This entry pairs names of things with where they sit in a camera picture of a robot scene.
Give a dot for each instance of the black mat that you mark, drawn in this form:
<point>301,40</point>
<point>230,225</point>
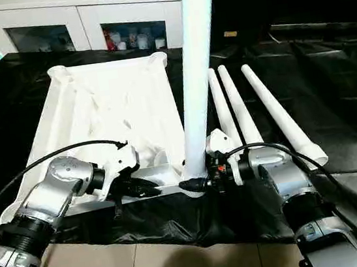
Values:
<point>5,117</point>

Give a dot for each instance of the white cabinet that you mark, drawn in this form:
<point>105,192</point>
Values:
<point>83,8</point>

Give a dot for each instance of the white plastic table leg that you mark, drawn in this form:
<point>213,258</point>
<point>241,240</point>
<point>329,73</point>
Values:
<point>222,101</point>
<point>197,52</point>
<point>241,105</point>
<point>281,110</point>

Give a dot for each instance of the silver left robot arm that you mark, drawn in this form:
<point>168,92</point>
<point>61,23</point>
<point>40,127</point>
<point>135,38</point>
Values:
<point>48,196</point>

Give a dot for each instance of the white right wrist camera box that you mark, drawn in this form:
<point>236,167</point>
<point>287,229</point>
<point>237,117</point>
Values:
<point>219,142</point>

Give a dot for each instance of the white plastic table top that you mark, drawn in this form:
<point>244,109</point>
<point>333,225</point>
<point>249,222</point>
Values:
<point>109,109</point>

